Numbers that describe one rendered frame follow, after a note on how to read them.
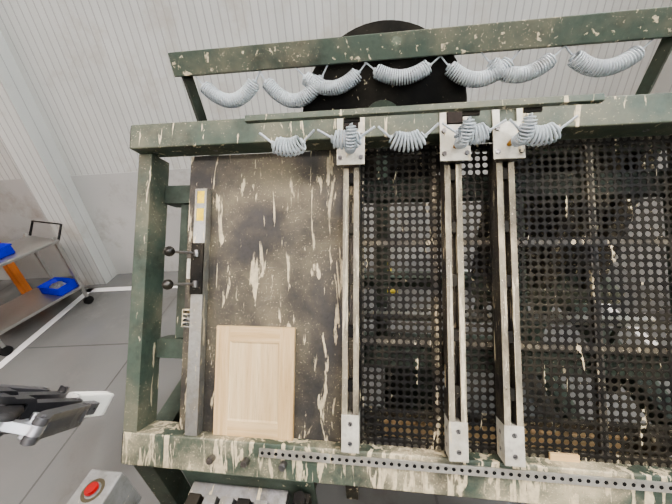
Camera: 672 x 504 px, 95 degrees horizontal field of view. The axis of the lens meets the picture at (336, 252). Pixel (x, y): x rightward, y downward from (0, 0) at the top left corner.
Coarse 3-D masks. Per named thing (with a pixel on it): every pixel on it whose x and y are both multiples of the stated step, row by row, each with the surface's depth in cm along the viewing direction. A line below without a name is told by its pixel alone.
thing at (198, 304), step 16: (208, 192) 124; (208, 208) 124; (208, 224) 124; (208, 240) 124; (208, 256) 124; (208, 272) 124; (192, 304) 120; (192, 320) 119; (192, 336) 119; (192, 352) 118; (192, 368) 118; (192, 384) 117; (192, 400) 117; (192, 416) 116; (192, 432) 116
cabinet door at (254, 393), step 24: (216, 336) 120; (240, 336) 119; (264, 336) 117; (288, 336) 116; (216, 360) 119; (240, 360) 118; (264, 360) 117; (288, 360) 115; (216, 384) 118; (240, 384) 117; (264, 384) 116; (288, 384) 115; (216, 408) 118; (240, 408) 117; (264, 408) 116; (288, 408) 114; (216, 432) 117; (240, 432) 116; (264, 432) 115; (288, 432) 113
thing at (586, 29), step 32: (416, 32) 130; (448, 32) 129; (480, 32) 128; (512, 32) 126; (544, 32) 125; (576, 32) 124; (608, 32) 123; (640, 32) 122; (192, 64) 146; (224, 64) 144; (256, 64) 143; (288, 64) 141; (320, 64) 140; (192, 96) 156
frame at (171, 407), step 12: (180, 384) 150; (168, 408) 139; (168, 420) 134; (144, 468) 123; (156, 468) 124; (144, 480) 129; (156, 480) 127; (168, 480) 131; (180, 480) 139; (156, 492) 133; (168, 492) 132; (180, 492) 139; (348, 492) 151
